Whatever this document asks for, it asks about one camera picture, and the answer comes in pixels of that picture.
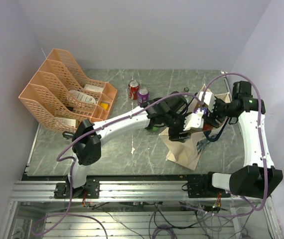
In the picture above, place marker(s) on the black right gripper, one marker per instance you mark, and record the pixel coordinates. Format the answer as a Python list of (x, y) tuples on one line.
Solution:
[(210, 118)]

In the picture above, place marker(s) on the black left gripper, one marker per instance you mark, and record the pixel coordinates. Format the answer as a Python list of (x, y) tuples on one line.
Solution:
[(174, 135)]

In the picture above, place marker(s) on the cream canvas tote bag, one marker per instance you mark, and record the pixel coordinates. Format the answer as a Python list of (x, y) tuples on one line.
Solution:
[(187, 154)]

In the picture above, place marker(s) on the green Perrier glass bottle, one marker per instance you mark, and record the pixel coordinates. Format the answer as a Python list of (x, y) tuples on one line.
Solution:
[(153, 127)]

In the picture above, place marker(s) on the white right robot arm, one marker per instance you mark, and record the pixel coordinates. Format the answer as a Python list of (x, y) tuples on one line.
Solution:
[(258, 177)]

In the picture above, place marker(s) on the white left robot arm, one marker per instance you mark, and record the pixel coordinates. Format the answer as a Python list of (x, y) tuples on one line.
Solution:
[(89, 138)]

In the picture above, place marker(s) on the clear Chang bottle rear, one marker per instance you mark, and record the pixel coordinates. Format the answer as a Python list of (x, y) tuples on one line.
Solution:
[(187, 97)]

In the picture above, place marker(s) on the purple Fanta can rear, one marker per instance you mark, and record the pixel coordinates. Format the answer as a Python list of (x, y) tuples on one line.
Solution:
[(143, 95)]

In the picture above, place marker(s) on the red cola can rear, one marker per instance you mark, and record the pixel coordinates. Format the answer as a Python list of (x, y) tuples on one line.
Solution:
[(133, 88)]

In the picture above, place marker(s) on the yellow sticky note block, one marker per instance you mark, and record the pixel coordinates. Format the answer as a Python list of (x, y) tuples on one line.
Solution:
[(104, 105)]

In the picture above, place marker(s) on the white box rear slot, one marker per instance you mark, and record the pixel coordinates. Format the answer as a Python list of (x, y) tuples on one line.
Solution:
[(93, 88)]

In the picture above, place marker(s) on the white box slot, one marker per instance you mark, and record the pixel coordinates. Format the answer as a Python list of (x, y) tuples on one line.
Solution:
[(93, 88), (68, 122)]

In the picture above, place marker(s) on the white oval blister pack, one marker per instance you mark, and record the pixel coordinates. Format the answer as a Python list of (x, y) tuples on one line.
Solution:
[(83, 97)]

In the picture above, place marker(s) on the white box front slot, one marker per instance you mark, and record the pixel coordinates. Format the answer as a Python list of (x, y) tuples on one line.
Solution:
[(68, 122)]

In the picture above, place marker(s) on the black grey stapler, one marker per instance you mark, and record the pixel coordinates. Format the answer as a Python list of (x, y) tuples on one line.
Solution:
[(67, 134)]

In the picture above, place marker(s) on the pink plastic file organizer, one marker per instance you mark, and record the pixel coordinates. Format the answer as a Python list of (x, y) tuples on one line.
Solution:
[(47, 96)]

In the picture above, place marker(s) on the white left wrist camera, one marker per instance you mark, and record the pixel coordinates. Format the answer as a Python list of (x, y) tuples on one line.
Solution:
[(194, 121)]

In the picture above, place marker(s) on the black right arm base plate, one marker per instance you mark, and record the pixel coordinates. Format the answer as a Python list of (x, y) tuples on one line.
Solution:
[(203, 189)]

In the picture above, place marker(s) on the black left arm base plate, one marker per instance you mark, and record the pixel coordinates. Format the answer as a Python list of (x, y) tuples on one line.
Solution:
[(90, 190)]

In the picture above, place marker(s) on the aluminium mounting rail frame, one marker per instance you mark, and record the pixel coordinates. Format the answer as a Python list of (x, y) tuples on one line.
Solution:
[(132, 208)]

